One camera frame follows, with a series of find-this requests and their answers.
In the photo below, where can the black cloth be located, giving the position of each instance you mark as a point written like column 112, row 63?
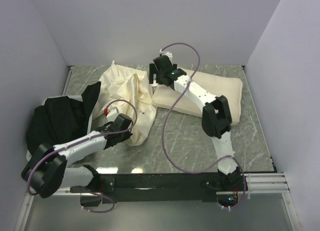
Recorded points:
column 57, row 123

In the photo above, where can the cream pillow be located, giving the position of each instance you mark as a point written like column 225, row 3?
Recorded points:
column 231, row 88

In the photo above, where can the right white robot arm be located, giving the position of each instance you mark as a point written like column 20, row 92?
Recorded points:
column 216, row 116

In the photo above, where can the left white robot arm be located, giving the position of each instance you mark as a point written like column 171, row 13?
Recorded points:
column 49, row 167

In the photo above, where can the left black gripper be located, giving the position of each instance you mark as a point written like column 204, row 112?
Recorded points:
column 127, row 135

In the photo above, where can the cream pillowcase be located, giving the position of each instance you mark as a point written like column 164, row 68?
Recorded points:
column 128, row 84

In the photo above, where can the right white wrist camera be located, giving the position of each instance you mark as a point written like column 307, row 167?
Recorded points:
column 166, row 53

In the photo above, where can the grey plastic basket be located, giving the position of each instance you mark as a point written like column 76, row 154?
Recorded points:
column 85, row 121

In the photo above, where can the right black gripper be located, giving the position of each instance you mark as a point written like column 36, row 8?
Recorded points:
column 152, row 71

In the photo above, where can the aluminium frame rail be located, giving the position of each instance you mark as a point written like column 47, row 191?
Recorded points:
column 261, row 208

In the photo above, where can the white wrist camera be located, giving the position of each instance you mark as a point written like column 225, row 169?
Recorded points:
column 111, row 113
column 166, row 53

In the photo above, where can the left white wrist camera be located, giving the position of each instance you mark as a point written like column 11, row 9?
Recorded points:
column 111, row 113

